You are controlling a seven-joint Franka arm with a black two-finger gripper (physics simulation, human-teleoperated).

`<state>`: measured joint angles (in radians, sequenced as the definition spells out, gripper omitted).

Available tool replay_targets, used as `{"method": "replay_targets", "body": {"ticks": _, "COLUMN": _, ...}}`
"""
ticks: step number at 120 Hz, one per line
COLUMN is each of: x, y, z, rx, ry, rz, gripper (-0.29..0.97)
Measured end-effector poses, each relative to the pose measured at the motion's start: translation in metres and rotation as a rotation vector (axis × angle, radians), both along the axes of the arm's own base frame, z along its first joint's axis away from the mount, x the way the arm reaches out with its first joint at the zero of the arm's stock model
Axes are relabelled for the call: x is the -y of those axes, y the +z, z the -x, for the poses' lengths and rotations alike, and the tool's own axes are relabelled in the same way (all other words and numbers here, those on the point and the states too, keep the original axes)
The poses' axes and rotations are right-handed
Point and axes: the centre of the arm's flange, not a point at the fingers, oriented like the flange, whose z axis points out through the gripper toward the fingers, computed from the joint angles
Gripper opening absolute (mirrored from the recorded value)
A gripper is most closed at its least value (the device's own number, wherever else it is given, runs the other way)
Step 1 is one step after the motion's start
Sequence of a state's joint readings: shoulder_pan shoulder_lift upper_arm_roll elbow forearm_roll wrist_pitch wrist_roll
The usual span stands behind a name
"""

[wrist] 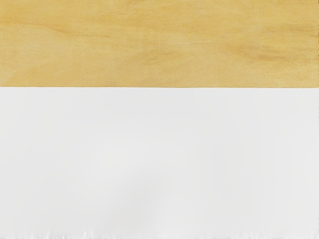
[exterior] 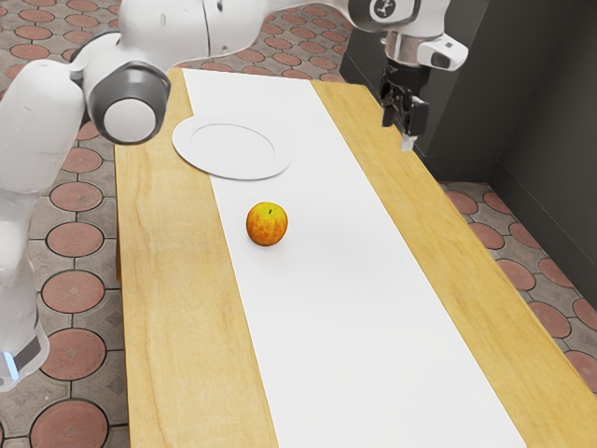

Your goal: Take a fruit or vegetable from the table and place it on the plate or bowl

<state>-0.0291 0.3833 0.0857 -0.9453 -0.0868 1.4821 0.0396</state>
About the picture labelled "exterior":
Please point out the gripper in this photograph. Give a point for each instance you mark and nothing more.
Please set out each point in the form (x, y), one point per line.
(405, 74)

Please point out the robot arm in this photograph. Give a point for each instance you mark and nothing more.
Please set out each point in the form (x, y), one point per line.
(42, 121)

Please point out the white round plate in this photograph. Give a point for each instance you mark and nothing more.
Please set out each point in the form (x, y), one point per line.
(233, 149)

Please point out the yellow red apple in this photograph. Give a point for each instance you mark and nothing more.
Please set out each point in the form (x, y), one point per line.
(267, 224)

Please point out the white table runner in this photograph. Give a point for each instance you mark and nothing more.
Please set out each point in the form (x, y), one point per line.
(336, 289)

